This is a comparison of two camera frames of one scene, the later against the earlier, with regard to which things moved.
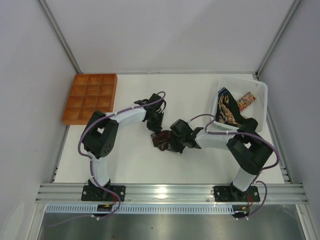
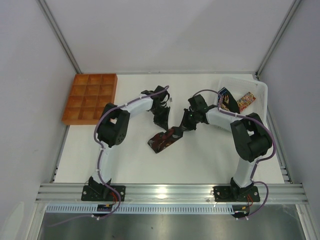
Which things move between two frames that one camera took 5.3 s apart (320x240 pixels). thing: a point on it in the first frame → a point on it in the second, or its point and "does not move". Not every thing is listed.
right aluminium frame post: (289, 17) does not move
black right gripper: (177, 143) → (183, 127)
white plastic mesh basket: (240, 86) does not move
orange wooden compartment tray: (89, 93) does not move
